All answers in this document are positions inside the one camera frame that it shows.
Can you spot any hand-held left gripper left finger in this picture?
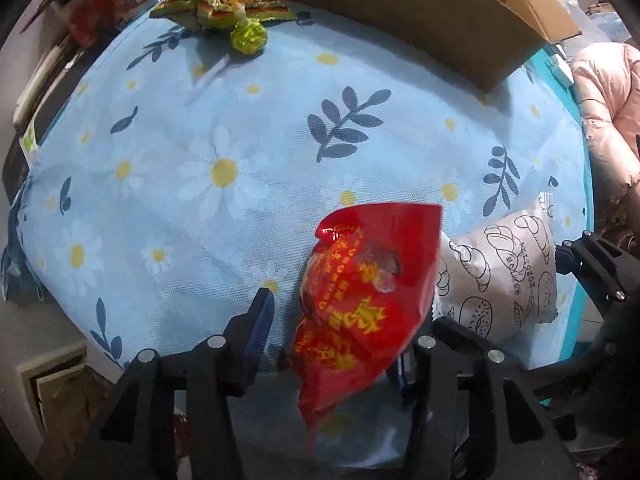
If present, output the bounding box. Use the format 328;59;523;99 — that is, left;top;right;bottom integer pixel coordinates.
65;287;276;480

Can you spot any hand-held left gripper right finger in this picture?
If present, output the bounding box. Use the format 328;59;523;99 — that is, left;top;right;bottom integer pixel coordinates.
395;317;581;480

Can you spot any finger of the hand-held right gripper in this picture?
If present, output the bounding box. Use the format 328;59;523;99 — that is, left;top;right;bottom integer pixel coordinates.
530;305;640;441
554;230;640;311

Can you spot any white bread packet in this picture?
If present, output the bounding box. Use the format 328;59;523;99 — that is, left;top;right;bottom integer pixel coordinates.
432;195;558;341

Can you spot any cardboard box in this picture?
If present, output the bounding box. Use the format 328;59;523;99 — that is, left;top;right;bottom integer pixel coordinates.
257;0;583;93

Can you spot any pink puffer jacket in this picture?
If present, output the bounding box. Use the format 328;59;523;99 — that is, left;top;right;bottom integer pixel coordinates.
570;42;640;241

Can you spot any white charger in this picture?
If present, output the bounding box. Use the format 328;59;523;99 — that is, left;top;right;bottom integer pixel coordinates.
550;52;576;86

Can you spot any wooden cabinet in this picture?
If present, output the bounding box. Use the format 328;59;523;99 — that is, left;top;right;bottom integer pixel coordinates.
17;340;126;461

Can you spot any blue floral cloth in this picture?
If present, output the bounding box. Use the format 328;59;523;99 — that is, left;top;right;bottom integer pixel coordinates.
0;0;596;461

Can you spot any clear plastic bag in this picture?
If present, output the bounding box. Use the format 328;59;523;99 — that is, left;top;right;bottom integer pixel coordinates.
575;0;631;43

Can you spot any green lollipop with yellow stick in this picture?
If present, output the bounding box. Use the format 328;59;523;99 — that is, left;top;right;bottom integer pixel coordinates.
212;0;269;56

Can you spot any green red snack packet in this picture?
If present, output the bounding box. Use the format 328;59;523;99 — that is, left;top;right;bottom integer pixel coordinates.
150;0;297;31

